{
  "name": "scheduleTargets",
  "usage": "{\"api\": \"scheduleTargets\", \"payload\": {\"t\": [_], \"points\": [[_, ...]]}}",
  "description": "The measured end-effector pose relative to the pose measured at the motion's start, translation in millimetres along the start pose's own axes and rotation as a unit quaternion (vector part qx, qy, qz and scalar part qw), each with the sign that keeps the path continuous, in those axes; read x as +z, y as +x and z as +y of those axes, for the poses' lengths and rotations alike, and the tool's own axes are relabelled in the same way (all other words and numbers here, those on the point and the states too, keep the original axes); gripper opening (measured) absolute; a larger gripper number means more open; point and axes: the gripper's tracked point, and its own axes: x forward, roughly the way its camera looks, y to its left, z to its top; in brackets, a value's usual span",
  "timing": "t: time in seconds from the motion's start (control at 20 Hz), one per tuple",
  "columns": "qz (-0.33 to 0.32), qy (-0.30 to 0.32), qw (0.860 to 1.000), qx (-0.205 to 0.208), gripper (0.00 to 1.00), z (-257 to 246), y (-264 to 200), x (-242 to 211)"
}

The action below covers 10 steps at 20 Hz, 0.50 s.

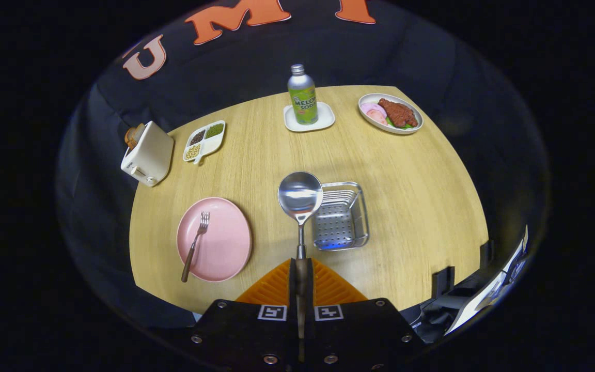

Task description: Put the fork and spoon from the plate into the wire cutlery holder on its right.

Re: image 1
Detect pink round plate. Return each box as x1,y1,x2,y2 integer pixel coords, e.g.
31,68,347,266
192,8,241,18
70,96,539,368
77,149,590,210
176,197,253,283

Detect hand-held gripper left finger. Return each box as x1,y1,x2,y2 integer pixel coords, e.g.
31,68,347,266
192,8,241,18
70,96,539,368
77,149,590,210
174,258,298,372

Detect red brown meat piece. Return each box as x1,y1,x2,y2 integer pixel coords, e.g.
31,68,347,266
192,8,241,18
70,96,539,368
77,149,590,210
378,98,418,128

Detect green label soda bottle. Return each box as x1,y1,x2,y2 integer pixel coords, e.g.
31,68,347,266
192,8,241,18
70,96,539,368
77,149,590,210
287,64,319,126

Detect white square coaster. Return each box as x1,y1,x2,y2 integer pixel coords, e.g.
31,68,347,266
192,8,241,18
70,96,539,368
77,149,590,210
283,102,336,133

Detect metal wire basket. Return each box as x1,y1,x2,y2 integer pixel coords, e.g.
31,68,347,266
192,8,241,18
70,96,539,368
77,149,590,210
311,181,370,252

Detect white oval food plate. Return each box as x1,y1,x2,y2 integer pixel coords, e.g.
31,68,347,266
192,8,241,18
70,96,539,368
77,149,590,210
358,93,424,135

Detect white divided dish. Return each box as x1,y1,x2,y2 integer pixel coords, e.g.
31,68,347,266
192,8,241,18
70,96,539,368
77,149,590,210
182,120,226,165

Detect metal fork with wooden handle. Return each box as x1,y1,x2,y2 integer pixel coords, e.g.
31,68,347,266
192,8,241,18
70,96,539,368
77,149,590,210
181,211,210,283

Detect cream white toaster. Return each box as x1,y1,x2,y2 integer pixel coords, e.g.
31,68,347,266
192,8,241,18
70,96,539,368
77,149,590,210
120,121,175,188

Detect metal spoon with wooden handle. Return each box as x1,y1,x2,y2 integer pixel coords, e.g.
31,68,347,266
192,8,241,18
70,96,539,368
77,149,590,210
277,172,324,339

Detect pink ham slices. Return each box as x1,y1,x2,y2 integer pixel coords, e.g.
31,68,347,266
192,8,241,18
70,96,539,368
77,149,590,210
361,102,388,126

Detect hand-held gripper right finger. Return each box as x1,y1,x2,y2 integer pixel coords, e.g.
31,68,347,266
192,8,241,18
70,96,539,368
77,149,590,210
305,258,425,372

